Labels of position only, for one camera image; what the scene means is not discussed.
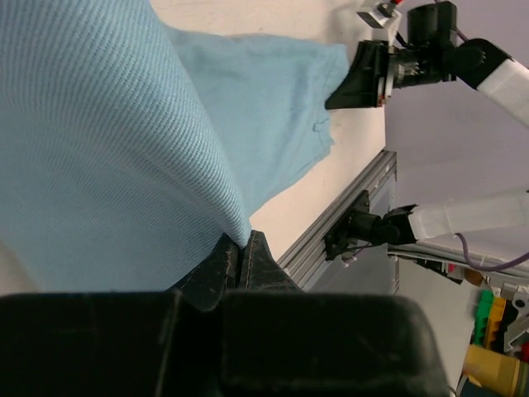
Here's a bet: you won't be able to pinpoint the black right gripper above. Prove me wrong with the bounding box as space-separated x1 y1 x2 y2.
325 41 455 110

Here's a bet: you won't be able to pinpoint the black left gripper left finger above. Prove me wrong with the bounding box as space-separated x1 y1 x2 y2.
1 237 240 396

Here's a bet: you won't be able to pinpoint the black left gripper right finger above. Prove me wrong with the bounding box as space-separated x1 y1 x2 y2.
221 232 450 396

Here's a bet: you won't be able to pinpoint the light blue trousers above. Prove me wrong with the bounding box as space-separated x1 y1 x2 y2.
1 1 350 292

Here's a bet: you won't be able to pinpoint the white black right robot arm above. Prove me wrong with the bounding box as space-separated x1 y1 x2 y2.
325 1 528 271

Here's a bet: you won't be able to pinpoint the colourful clutter beside table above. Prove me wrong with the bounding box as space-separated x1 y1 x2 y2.
450 269 528 396

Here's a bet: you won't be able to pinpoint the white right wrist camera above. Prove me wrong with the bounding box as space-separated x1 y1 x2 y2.
356 0 402 44

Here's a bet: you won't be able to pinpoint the aluminium rail frame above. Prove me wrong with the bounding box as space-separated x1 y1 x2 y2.
279 151 398 294

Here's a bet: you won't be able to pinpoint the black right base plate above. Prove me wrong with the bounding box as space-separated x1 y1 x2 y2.
323 189 369 261

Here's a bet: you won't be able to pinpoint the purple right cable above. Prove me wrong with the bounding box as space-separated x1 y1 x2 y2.
431 0 529 272

